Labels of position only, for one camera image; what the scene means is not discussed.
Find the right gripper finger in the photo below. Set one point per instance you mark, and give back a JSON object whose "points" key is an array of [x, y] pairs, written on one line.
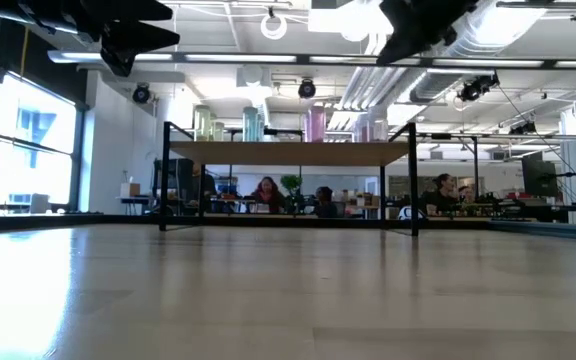
{"points": [[394, 12], [413, 40]]}

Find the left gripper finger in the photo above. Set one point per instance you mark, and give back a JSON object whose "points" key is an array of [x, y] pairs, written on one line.
{"points": [[128, 42], [128, 10]]}

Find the pink medicine bottle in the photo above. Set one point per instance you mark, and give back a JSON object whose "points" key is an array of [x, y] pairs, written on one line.
{"points": [[315, 125]]}

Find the black monitor on arm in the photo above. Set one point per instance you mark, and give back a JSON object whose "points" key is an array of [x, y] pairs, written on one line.
{"points": [[539, 177]]}

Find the white ceiling fixture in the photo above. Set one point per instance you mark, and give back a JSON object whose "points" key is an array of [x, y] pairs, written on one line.
{"points": [[348, 20]]}

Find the large window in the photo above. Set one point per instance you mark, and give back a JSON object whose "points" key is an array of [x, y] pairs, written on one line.
{"points": [[33, 150]]}

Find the black ceiling device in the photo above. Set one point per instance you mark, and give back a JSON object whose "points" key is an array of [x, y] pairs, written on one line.
{"points": [[523, 127]]}

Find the black computer monitor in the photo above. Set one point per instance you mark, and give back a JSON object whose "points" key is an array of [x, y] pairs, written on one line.
{"points": [[178, 177]]}

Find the small cardboard box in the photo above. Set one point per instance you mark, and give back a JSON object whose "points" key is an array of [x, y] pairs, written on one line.
{"points": [[130, 189]]}

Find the person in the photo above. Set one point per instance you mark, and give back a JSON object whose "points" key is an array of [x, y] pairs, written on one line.
{"points": [[268, 194], [440, 194], [325, 199], [466, 193], [210, 186]]}

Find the black and white ball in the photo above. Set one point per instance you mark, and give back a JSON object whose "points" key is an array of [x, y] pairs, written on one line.
{"points": [[411, 213]]}

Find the green leafy plant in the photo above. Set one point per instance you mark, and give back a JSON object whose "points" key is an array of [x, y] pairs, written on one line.
{"points": [[292, 186]]}

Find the blue foam strip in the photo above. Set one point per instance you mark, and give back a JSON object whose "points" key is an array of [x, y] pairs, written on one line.
{"points": [[568, 231]]}

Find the black ceiling camera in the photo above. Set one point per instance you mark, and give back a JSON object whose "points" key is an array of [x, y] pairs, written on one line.
{"points": [[478, 87], [307, 89], [141, 93]]}

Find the silver ventilation duct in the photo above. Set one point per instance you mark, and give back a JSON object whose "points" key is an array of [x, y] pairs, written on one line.
{"points": [[488, 35]]}

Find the black metal rack frame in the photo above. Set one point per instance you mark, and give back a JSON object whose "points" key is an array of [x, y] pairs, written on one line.
{"points": [[476, 165]]}

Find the wooden shelf black frame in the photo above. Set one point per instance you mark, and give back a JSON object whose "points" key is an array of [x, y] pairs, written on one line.
{"points": [[288, 153]]}

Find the black aluminium table frame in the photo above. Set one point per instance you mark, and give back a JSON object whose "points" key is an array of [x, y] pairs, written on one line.
{"points": [[68, 220]]}

